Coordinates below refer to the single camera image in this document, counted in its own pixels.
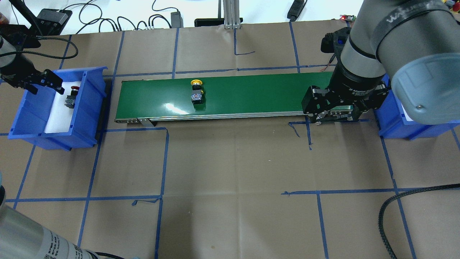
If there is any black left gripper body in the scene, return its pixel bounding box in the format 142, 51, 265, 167
0, 54, 41, 89

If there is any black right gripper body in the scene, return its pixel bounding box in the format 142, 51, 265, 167
301, 73, 390, 125

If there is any yellow mushroom push button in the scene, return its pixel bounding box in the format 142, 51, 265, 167
190, 79, 205, 105

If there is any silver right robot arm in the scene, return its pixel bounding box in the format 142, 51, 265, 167
301, 0, 460, 125

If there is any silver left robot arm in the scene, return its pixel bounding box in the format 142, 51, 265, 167
0, 36, 65, 95

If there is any red mushroom push button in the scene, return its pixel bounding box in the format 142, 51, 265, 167
64, 86, 79, 109

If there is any blue plastic bin left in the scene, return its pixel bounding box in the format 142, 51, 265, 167
7, 66, 106, 151

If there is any blue plastic bin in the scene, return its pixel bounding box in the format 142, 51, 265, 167
7, 66, 106, 151
375, 75, 460, 140

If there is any white foam pad left bin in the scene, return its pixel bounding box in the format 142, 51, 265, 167
44, 81, 82, 134

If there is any blue plastic bin right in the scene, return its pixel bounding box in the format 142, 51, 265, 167
375, 75, 460, 140

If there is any green conveyor belt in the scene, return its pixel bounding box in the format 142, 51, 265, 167
114, 72, 332, 123

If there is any black power adapter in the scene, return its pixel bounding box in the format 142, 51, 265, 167
170, 11, 184, 28

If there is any aluminium frame post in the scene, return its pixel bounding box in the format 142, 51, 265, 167
222, 0, 241, 29

